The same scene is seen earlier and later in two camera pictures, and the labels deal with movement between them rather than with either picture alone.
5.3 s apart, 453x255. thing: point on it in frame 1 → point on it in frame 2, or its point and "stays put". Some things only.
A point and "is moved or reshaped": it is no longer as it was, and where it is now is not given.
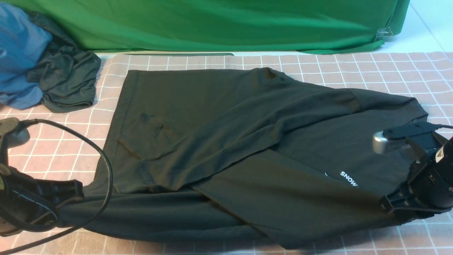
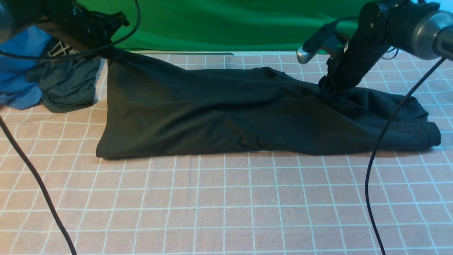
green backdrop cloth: (229, 27) stays put
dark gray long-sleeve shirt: (247, 155) is moved or reshaped
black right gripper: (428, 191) → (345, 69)
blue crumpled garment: (22, 40) stays put
